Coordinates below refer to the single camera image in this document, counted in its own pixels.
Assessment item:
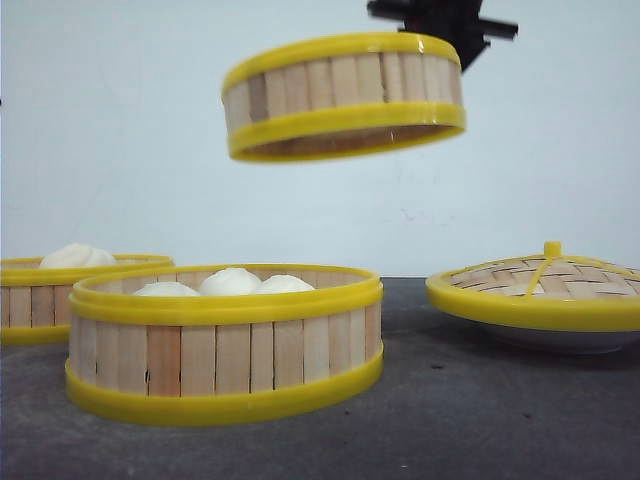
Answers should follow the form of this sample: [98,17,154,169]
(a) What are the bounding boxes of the white steamed bun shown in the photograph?
[39,243,116,269]
[133,281,200,297]
[254,274,315,294]
[199,267,262,296]

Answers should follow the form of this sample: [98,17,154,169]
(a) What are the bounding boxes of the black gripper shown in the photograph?
[367,0,519,72]

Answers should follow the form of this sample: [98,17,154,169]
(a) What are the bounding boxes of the bamboo steamer basket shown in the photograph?
[221,32,466,162]
[1,254,174,345]
[65,264,384,426]

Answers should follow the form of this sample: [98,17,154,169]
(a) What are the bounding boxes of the woven bamboo steamer lid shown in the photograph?
[425,241,639,333]

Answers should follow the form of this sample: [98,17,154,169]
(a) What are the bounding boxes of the white plate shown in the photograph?
[479,323,639,355]

